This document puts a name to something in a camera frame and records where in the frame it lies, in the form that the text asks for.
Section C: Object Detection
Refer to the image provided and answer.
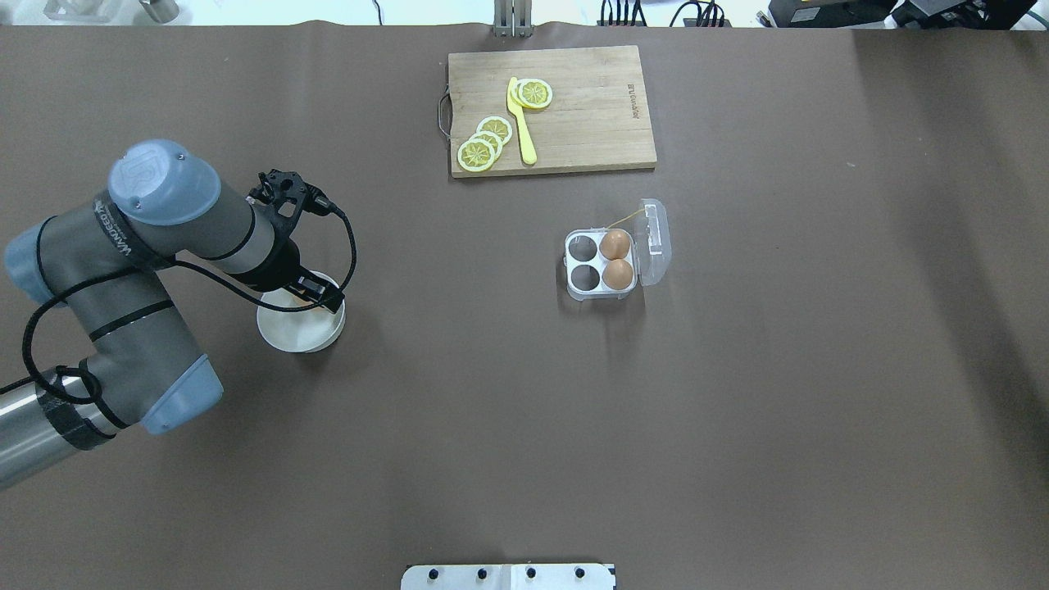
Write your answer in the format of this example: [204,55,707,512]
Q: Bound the black cables at table edge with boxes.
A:
[598,0,733,29]

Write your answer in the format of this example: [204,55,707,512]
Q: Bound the lemon slice middle of row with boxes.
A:
[471,129,504,160]

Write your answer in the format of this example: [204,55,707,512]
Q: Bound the brown egg slot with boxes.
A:
[601,258,634,291]
[599,228,631,261]

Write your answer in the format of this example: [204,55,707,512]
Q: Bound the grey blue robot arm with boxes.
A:
[2,138,346,488]

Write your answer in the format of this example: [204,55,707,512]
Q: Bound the clear plastic egg box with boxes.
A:
[563,198,675,302]

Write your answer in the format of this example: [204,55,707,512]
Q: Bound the wooden cutting board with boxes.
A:
[448,45,658,180]

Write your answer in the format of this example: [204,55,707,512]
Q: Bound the metal camera stand post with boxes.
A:
[492,0,534,39]

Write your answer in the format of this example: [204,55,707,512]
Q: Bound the lemon slice end of row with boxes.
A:
[475,115,513,145]

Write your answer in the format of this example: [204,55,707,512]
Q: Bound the yellow plastic knife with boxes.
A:
[506,77,538,166]

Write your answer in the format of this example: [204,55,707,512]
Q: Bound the white bowl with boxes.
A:
[256,288,346,352]

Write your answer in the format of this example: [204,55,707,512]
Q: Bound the brown egg front slot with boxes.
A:
[599,228,631,261]

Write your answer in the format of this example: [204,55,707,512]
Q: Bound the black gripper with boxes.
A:
[256,238,343,314]

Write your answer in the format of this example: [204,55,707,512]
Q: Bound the brown egg rear slot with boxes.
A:
[601,258,634,291]

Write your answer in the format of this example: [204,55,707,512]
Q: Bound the lemon slice of row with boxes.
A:
[471,129,504,160]
[456,138,502,173]

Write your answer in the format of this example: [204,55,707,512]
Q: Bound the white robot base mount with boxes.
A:
[400,563,618,589]

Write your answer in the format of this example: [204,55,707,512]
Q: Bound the lemon slice top of row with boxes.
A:
[456,138,502,173]

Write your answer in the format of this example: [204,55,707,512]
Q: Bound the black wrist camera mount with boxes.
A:
[247,169,336,240]

